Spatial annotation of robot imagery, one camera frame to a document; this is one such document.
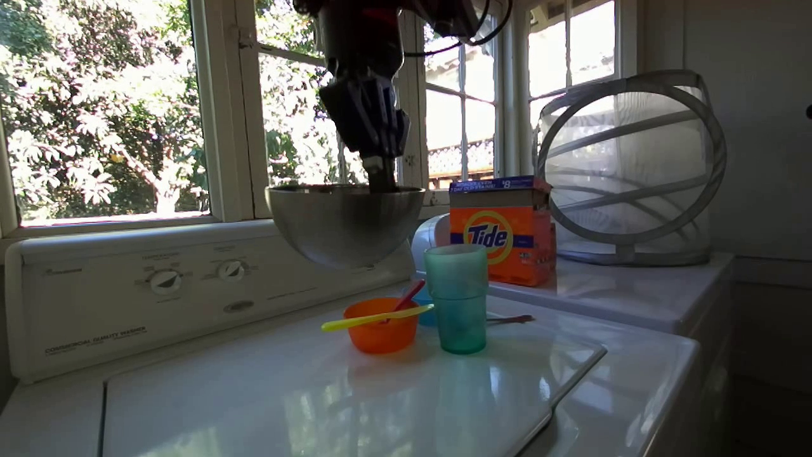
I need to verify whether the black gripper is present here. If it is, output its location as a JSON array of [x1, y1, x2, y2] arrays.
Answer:
[[314, 0, 412, 191]]

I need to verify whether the silver metal bowl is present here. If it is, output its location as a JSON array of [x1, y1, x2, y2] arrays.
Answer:
[[267, 182, 430, 271]]

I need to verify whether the green translucent plastic cup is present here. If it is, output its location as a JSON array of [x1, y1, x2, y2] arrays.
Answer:
[[423, 243, 493, 356]]

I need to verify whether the orange plastic bowl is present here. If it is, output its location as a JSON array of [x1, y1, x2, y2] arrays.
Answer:
[[341, 297, 423, 356]]

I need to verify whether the white rounded container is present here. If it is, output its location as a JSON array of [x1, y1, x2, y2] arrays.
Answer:
[[409, 212, 454, 283]]

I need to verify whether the orange Tide detergent box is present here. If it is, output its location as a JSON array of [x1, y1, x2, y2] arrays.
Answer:
[[447, 175, 558, 289]]

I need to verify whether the red plastic spoon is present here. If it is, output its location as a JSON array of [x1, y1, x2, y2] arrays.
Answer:
[[390, 280, 430, 312]]

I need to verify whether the yellow plastic spoon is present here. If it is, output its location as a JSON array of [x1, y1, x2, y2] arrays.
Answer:
[[318, 303, 439, 335]]

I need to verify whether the small washer knob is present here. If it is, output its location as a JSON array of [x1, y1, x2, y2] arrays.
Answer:
[[216, 260, 249, 285], [148, 266, 186, 297]]

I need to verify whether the metal spoon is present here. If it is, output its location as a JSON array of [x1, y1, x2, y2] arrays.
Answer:
[[485, 312, 539, 330]]

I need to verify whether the white mesh pop-up hamper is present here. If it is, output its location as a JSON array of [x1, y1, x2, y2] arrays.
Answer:
[[532, 69, 732, 270]]

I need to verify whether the white washer lid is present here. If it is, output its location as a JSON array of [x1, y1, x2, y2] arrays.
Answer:
[[96, 289, 610, 457]]

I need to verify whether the white dryer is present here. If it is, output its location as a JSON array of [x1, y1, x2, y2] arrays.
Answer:
[[485, 248, 739, 457]]

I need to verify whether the white washing machine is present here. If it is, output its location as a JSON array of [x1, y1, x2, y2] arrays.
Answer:
[[0, 209, 705, 457]]

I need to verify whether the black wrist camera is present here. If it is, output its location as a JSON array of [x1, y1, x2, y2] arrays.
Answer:
[[414, 0, 503, 42]]

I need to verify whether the white wooden window frame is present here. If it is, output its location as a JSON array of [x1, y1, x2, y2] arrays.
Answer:
[[0, 0, 644, 243]]

